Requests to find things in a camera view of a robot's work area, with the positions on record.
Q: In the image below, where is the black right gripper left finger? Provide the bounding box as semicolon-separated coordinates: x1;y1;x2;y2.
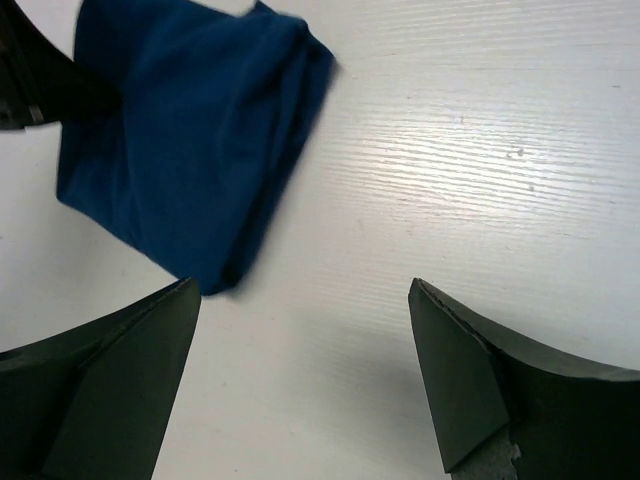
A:
1;279;201;479

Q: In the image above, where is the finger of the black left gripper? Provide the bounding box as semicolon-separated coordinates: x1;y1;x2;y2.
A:
1;0;121;131

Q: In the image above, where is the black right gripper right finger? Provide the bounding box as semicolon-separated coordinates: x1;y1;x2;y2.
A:
408;279;639;479

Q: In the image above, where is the blue t shirt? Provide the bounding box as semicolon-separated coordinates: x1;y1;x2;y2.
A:
56;1;334;296

